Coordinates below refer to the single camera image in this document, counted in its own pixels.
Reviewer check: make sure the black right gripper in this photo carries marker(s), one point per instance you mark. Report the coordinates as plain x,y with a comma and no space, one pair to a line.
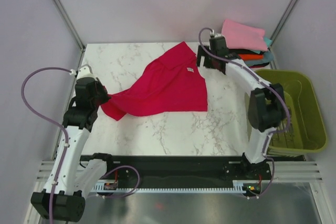
206,62

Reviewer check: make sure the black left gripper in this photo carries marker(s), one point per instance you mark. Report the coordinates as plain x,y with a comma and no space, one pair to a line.
105,97

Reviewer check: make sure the magenta t shirt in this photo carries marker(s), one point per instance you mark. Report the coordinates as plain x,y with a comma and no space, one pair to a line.
170,83

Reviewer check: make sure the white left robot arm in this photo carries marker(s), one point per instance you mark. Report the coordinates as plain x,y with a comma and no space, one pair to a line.
63,196

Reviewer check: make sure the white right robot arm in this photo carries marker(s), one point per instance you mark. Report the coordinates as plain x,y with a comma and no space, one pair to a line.
266,107

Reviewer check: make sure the folded black t shirt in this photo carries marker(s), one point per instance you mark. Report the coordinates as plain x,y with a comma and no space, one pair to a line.
242,51

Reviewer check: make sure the folded pink t shirt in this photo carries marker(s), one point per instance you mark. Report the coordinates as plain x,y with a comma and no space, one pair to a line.
239,36

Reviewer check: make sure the folded orange t shirt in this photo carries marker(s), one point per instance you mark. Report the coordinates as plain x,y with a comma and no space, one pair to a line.
250,57

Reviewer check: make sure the folded dark red t shirt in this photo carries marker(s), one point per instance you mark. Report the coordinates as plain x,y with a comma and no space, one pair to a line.
263,65

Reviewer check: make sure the folded teal t shirt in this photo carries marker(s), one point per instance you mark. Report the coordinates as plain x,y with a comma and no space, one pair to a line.
268,43

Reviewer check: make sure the folded grey blue t shirt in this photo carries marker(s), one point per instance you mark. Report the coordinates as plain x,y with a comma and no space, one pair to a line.
267,58

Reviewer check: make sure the olive green plastic basket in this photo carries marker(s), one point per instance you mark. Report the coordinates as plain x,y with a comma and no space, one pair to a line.
307,133

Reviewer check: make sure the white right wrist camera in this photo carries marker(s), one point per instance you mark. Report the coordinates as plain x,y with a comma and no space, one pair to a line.
214,35

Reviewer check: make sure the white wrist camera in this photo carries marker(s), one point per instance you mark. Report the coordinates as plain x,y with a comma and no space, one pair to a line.
214,35
82,72

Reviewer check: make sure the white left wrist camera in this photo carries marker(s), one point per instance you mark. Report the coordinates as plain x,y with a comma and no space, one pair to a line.
82,72

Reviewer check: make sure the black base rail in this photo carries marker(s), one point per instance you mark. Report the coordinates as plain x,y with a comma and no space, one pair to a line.
183,172

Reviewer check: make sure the white slotted cable duct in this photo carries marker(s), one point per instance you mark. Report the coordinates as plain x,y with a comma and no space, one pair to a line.
102,187

